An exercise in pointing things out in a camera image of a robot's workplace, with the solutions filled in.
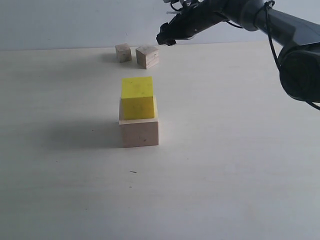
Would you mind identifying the yellow cube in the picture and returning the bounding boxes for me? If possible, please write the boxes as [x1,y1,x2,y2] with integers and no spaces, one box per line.
[120,76,155,120]

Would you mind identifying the large pale wooden cube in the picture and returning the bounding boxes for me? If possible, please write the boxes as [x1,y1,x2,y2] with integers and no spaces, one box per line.
[118,96,159,148]

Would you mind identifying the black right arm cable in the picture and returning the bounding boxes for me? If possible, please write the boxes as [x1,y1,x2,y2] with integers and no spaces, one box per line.
[259,0,320,111]

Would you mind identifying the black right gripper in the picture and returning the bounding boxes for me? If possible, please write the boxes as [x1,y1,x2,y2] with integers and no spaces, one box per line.
[156,0,228,46]

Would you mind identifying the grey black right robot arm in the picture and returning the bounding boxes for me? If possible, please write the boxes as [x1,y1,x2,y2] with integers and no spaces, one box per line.
[156,0,320,105]

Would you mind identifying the small wooden cube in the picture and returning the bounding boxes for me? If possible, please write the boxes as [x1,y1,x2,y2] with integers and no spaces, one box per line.
[115,43,132,63]

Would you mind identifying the medium wooden cube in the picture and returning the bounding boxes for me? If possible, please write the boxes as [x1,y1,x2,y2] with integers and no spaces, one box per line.
[135,45,159,70]

